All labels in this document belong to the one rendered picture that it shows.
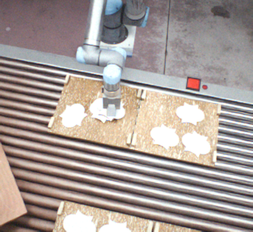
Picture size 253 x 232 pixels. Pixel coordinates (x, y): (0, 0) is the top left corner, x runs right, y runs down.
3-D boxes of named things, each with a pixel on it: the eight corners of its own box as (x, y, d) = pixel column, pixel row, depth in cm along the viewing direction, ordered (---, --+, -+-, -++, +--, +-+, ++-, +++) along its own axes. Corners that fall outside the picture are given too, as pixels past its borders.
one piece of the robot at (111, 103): (100, 102, 159) (100, 120, 173) (120, 103, 159) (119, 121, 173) (101, 80, 166) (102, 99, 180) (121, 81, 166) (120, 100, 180)
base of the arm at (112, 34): (100, 23, 220) (100, 11, 212) (125, 24, 220) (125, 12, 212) (99, 41, 212) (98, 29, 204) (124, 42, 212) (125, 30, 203)
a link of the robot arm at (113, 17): (104, 12, 212) (103, -7, 201) (126, 15, 210) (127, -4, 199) (99, 26, 205) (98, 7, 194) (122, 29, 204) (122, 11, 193)
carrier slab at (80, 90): (68, 76, 195) (68, 74, 194) (142, 90, 192) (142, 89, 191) (48, 132, 177) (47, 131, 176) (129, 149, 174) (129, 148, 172)
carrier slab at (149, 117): (143, 91, 192) (143, 89, 190) (219, 106, 189) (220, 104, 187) (130, 149, 174) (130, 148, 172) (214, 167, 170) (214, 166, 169)
